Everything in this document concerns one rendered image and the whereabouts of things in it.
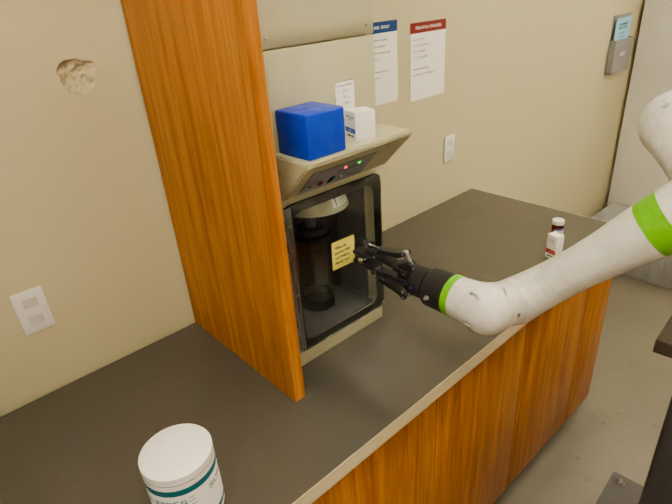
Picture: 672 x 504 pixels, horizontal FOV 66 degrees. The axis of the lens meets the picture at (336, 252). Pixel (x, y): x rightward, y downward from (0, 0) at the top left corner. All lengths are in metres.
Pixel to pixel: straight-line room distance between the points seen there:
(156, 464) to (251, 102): 0.66
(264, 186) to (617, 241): 0.66
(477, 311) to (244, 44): 0.66
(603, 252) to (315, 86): 0.66
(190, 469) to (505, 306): 0.66
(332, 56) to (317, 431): 0.82
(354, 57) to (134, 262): 0.79
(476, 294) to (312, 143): 0.44
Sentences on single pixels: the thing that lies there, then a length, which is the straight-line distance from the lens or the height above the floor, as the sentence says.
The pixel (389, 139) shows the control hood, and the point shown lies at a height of 1.50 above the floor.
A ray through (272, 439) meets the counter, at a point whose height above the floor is 0.94.
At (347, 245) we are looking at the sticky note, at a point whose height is 1.23.
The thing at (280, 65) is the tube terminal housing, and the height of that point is 1.68.
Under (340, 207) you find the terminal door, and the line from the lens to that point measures 1.24.
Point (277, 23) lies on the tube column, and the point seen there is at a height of 1.76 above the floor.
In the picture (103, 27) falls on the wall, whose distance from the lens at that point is 1.39.
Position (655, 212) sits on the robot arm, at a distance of 1.05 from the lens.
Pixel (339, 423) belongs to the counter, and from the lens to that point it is 1.22.
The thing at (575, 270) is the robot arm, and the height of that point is 1.29.
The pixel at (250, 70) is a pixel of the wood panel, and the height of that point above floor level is 1.69.
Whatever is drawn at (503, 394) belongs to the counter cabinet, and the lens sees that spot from 1.76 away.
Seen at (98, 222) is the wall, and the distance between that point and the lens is 1.43.
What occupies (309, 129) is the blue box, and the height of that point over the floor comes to 1.57.
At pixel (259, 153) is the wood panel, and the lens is 0.98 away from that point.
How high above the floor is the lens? 1.81
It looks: 27 degrees down
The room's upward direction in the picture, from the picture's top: 4 degrees counter-clockwise
